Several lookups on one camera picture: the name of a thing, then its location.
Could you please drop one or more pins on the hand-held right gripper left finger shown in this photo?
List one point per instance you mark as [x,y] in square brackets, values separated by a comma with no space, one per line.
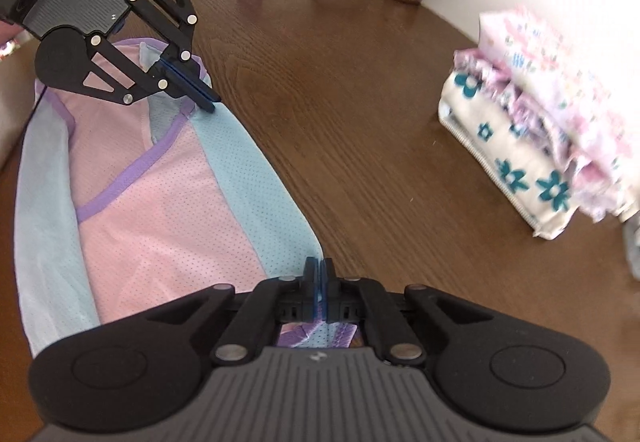
[309,292]

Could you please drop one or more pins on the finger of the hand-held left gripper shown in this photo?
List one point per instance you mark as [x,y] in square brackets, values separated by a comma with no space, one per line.
[200,84]
[185,97]

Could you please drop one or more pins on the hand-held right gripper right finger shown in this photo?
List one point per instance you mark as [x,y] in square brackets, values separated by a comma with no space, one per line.
[332,294]

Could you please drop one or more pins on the pink blue mesh vest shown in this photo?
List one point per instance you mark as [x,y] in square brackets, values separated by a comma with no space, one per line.
[150,197]

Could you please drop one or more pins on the folded cream teal-flower garment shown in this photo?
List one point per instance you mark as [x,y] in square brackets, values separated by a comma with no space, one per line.
[500,157]

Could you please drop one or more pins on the folded pink floral garment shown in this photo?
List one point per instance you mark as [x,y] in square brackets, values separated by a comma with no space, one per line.
[550,72]

